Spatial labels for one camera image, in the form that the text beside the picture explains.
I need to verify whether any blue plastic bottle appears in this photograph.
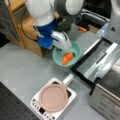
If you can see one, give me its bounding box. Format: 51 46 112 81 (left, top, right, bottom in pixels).
97 23 109 37

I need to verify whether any teal bowl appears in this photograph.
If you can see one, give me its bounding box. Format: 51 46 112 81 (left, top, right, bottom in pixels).
52 41 80 66

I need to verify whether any wooden shelf cabinet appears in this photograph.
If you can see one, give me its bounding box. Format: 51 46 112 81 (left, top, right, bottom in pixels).
0 0 72 58

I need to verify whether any pink frying pan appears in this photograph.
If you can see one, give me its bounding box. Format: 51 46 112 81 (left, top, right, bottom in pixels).
39 74 74 112

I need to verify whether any toaster oven glass door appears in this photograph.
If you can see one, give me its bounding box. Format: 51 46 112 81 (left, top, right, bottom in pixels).
68 36 120 88

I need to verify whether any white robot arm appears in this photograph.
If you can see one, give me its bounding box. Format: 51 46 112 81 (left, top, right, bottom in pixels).
24 0 85 50

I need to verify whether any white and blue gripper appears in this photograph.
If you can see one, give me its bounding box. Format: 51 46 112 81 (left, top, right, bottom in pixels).
37 20 87 50

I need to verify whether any white induction cooker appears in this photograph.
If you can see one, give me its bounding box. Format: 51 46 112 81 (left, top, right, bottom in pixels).
30 78 76 120

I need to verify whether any orange toy carrot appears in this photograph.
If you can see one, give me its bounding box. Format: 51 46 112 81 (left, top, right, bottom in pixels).
62 52 75 65

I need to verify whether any silver toaster oven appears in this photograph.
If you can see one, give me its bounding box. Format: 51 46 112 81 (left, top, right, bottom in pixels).
90 65 120 120

